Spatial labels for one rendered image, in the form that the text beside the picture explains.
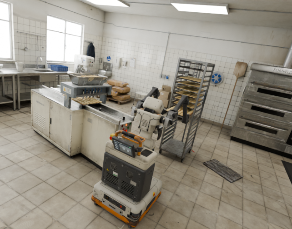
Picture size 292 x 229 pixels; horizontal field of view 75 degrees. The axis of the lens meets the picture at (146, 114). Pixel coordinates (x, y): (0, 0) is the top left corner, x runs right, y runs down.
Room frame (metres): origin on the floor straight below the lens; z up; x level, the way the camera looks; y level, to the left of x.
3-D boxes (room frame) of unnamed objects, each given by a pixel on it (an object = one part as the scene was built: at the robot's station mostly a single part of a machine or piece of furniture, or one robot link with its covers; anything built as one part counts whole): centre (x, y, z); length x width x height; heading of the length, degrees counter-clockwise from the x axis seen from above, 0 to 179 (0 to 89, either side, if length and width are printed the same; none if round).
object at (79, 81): (2.93, 0.98, 1.25); 0.56 x 0.29 x 0.14; 147
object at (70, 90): (2.93, 0.98, 1.01); 0.72 x 0.33 x 0.34; 147
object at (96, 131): (2.65, 0.56, 0.45); 0.70 x 0.34 x 0.90; 57
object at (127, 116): (3.11, 0.99, 0.87); 2.01 x 0.03 x 0.07; 57
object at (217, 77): (5.93, -1.90, 1.10); 0.41 x 0.17 x 1.10; 66
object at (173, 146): (3.45, -0.72, 0.93); 0.64 x 0.51 x 1.78; 153
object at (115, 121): (2.87, 1.15, 0.87); 2.01 x 0.03 x 0.07; 57
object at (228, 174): (3.10, -1.57, 0.02); 0.60 x 0.40 x 0.03; 38
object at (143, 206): (1.94, 0.04, 0.16); 0.67 x 0.64 x 0.25; 153
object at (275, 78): (4.79, -3.13, 1.01); 1.56 x 1.20 x 2.01; 66
